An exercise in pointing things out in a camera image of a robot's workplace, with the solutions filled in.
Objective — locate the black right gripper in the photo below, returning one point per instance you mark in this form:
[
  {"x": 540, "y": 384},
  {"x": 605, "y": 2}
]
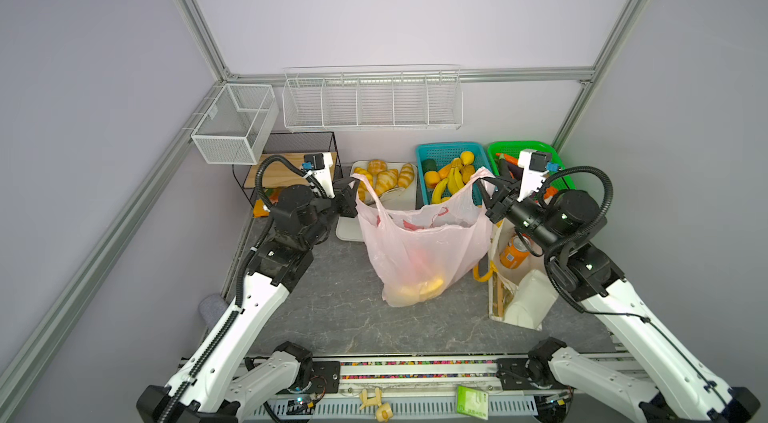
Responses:
[{"x": 500, "y": 206}]

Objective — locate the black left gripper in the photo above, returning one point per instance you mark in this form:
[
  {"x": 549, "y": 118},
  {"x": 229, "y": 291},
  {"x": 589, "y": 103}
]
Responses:
[{"x": 313, "y": 199}]

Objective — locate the orange soda can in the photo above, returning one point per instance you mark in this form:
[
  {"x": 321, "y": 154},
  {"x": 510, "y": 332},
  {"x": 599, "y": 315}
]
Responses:
[{"x": 512, "y": 257}]

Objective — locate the white canvas tote bag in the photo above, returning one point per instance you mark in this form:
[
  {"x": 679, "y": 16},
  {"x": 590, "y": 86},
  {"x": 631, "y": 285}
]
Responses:
[{"x": 522, "y": 297}]

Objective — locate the pink plastic grocery bag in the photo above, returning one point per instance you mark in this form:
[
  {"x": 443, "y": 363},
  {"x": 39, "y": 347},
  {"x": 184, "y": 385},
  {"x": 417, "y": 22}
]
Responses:
[{"x": 444, "y": 240}]

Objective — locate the yellow banana bunch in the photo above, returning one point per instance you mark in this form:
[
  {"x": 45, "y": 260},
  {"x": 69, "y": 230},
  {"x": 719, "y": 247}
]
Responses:
[{"x": 422, "y": 291}]

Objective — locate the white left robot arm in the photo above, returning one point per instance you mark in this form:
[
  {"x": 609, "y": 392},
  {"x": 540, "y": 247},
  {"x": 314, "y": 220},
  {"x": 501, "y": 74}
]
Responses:
[{"x": 206, "y": 388}]

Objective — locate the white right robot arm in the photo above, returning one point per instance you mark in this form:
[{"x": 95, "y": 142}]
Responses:
[{"x": 679, "y": 388}]

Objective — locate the green plastic basket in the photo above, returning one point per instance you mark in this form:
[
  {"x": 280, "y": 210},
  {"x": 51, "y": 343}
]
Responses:
[{"x": 499, "y": 152}]

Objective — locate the yellow lemon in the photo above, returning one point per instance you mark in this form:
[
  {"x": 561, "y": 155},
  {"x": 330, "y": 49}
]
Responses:
[{"x": 467, "y": 158}]

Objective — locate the teal plastic basket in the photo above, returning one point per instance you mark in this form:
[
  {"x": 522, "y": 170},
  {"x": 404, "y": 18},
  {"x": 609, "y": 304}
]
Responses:
[{"x": 435, "y": 160}]

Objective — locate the round bread roll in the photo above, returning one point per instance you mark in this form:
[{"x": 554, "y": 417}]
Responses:
[{"x": 377, "y": 166}]

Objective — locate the white mesh box basket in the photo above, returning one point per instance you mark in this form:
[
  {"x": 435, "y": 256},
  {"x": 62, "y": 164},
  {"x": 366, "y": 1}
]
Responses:
[{"x": 236, "y": 126}]

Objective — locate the green card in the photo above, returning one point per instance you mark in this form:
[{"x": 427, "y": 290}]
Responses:
[{"x": 472, "y": 402}]

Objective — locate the black wire shelf rack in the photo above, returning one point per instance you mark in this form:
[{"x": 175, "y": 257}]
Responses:
[{"x": 293, "y": 147}]

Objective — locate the white wire wall basket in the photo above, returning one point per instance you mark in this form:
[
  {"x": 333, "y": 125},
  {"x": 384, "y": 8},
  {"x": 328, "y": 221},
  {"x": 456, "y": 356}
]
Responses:
[{"x": 372, "y": 97}]

